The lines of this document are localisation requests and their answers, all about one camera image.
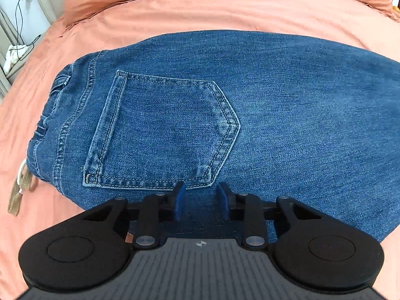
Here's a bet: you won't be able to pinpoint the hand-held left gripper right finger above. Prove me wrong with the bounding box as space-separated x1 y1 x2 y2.
217 183 320 248

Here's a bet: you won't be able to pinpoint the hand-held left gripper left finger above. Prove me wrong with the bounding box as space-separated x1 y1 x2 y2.
82 181 186 250

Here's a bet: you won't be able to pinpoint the blue denim pants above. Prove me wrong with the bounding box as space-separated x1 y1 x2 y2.
8 30 400 244

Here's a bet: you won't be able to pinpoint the orange bed cover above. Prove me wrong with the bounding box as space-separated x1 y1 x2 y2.
0 0 400 300

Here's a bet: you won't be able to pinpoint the beige nightstand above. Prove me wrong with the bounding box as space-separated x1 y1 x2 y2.
0 31 43 86

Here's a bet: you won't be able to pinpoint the white crumpled cloth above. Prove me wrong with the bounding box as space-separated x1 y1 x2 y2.
3 45 29 71

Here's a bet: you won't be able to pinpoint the black charging cable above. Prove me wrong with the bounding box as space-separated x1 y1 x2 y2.
15 0 42 61

